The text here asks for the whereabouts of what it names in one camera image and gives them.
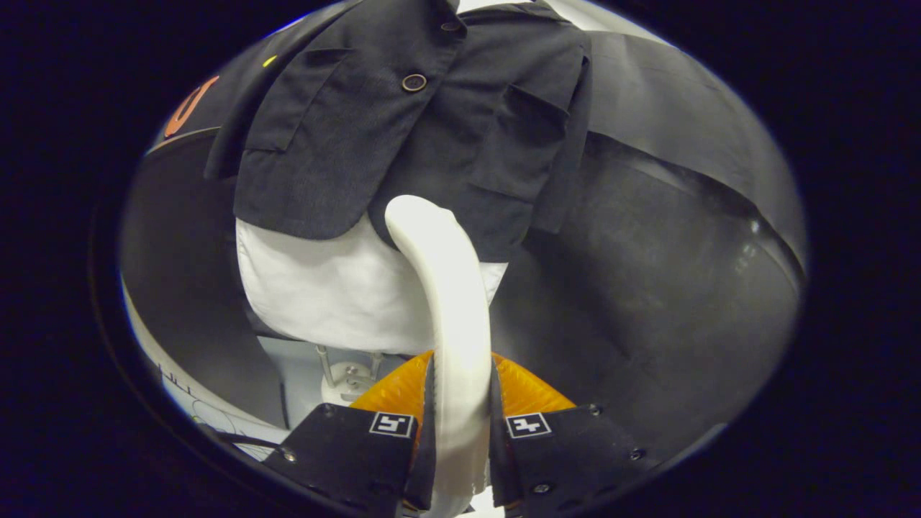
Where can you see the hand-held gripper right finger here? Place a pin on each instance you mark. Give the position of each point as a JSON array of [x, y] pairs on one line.
[[500, 460]]

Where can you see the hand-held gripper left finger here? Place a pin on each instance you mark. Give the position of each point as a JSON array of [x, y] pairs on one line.
[[428, 460]]

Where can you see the white garment steamer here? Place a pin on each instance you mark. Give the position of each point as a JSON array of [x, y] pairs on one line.
[[460, 324]]

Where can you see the black suit jacket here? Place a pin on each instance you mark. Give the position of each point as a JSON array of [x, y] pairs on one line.
[[324, 144]]

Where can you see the metal mannequin stand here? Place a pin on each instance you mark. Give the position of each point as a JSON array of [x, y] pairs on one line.
[[345, 388]]

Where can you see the white mannequin torso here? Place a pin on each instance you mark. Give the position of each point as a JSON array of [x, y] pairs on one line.
[[324, 288]]

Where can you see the black backdrop cloth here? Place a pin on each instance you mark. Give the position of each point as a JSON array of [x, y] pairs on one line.
[[647, 288]]

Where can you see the grey cabinet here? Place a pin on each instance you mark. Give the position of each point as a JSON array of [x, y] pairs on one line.
[[180, 252]]

